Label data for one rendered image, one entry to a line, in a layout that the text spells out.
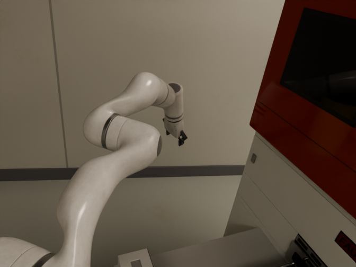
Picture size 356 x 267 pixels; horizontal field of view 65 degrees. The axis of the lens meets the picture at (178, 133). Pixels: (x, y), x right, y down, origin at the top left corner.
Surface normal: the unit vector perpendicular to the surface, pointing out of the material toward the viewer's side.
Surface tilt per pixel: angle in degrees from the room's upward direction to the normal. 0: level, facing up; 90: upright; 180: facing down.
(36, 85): 90
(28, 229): 0
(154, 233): 0
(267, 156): 90
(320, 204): 90
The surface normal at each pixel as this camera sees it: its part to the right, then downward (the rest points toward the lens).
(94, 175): 0.27, -0.57
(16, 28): 0.18, 0.53
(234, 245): 0.12, -0.85
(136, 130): -0.04, -0.62
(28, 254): 0.21, -0.94
